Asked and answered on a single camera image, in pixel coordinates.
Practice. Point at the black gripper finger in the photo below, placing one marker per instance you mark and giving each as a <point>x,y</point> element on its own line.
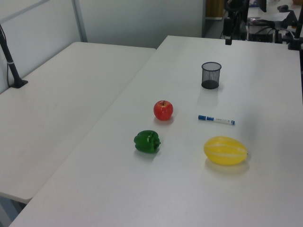
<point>243,27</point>
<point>228,30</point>

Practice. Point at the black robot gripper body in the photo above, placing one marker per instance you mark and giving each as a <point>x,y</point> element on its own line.
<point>236,7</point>

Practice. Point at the white marker with blue cap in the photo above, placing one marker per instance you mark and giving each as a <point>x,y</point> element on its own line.
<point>216,119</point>

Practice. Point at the black electronics box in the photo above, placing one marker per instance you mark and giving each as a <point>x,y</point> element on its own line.
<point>260,36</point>

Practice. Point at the brown wooden cabinet panel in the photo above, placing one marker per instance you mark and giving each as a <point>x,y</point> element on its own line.
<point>214,8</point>

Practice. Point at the black desk device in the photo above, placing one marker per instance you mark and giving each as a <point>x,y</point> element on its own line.
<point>289,17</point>

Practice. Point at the black mesh pen cup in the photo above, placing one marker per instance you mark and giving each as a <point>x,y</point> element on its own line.
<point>211,78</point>

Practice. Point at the black clamp stand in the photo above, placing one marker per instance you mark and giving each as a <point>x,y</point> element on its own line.
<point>295,43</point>

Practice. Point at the red toy apple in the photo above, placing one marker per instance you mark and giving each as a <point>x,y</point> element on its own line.
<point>163,110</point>

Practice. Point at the yellow striped toy melon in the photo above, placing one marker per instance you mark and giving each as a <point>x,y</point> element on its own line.
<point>225,151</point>

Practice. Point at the green toy bell pepper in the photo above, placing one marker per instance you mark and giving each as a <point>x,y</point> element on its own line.
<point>145,142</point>

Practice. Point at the grey partition frame post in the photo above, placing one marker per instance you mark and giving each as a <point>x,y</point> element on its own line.
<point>79,21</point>

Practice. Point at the black camera stand pole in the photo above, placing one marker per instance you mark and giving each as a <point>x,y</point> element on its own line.
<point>10,63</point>

